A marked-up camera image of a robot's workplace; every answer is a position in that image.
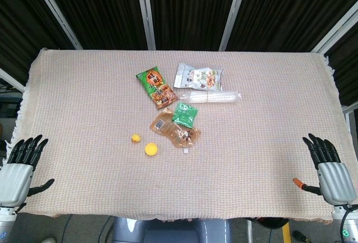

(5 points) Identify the brown transparent snack pouch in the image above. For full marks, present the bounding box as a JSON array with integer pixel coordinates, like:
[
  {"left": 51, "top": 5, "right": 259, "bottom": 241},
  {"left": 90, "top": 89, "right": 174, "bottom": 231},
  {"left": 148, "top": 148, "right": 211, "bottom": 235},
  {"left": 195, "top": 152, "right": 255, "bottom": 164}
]
[{"left": 150, "top": 108, "right": 202, "bottom": 148}]

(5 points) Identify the green snack bag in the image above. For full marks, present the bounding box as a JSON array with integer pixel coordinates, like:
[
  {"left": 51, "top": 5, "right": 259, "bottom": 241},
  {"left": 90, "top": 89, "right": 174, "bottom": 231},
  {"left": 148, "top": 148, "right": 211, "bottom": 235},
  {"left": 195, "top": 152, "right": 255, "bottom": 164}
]
[{"left": 135, "top": 67, "right": 180, "bottom": 110}]

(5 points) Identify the white snack bag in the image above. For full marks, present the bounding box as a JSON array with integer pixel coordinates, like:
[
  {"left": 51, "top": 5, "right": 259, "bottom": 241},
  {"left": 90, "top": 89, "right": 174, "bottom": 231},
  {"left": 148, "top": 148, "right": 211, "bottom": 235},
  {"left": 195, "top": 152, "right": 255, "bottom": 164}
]
[{"left": 173, "top": 63, "right": 224, "bottom": 92}]

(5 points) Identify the round yellow cup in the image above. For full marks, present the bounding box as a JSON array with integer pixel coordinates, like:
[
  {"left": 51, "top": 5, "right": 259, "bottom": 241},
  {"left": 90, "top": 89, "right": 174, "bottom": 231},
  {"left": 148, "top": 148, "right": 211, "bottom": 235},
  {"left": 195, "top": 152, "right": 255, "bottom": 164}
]
[{"left": 144, "top": 142, "right": 159, "bottom": 157}]

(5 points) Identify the red and black object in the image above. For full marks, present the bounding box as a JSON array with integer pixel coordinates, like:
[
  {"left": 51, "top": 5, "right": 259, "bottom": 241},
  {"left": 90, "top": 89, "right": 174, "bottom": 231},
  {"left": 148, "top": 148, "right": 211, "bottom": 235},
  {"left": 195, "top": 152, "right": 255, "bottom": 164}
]
[{"left": 253, "top": 217, "right": 289, "bottom": 230}]

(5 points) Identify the small green packet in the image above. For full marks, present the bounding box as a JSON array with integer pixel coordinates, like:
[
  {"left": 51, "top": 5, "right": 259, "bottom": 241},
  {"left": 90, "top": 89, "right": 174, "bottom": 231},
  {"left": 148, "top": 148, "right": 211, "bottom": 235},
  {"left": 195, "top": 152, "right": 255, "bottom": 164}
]
[{"left": 171, "top": 102, "right": 199, "bottom": 129}]

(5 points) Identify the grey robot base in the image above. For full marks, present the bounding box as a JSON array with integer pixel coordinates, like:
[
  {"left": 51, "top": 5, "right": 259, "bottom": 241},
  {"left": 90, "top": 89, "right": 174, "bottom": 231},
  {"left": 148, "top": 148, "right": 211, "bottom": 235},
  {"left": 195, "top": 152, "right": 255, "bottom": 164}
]
[{"left": 111, "top": 217, "right": 233, "bottom": 243}]

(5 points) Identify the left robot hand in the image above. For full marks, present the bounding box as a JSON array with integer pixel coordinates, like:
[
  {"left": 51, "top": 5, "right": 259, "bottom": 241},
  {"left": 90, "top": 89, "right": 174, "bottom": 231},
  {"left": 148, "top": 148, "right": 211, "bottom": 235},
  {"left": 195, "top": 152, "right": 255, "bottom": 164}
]
[{"left": 0, "top": 134, "right": 55, "bottom": 206}]

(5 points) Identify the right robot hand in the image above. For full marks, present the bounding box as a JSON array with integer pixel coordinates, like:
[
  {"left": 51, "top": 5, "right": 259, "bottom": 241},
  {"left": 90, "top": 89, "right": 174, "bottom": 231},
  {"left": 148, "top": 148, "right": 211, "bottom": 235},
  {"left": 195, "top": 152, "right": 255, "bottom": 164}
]
[{"left": 293, "top": 133, "right": 357, "bottom": 206}]

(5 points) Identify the white aluminium frame post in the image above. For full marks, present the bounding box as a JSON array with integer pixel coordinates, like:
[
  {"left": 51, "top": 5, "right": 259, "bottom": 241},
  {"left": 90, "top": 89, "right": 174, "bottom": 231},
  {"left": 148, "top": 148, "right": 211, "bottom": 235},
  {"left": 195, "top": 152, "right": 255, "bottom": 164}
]
[
  {"left": 27, "top": 0, "right": 83, "bottom": 50},
  {"left": 134, "top": 0, "right": 157, "bottom": 51},
  {"left": 218, "top": 0, "right": 251, "bottom": 52},
  {"left": 309, "top": 1, "right": 358, "bottom": 56},
  {"left": 0, "top": 68, "right": 26, "bottom": 93}
]

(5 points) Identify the beige woven tablecloth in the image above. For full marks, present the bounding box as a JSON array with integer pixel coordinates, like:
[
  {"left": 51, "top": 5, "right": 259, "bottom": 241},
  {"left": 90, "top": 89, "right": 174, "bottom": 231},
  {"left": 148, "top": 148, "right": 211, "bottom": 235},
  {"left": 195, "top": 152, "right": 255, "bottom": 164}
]
[{"left": 0, "top": 47, "right": 354, "bottom": 225}]

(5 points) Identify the black curtain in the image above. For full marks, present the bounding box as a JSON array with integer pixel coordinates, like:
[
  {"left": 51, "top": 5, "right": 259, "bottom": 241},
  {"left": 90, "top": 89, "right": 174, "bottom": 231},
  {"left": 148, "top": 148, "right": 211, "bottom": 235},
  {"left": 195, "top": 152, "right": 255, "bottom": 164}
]
[{"left": 0, "top": 0, "right": 358, "bottom": 106}]

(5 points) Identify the yellow floor post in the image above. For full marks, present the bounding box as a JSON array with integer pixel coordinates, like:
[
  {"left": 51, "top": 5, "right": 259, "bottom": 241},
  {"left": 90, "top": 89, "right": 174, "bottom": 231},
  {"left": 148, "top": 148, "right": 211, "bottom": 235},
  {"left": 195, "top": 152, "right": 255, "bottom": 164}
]
[{"left": 281, "top": 222, "right": 291, "bottom": 243}]

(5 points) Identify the clear pack of straws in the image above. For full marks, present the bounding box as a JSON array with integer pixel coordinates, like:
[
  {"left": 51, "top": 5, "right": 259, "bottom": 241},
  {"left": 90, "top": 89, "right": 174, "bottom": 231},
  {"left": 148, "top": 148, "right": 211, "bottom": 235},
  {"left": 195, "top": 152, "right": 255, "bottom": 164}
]
[{"left": 180, "top": 89, "right": 242, "bottom": 105}]

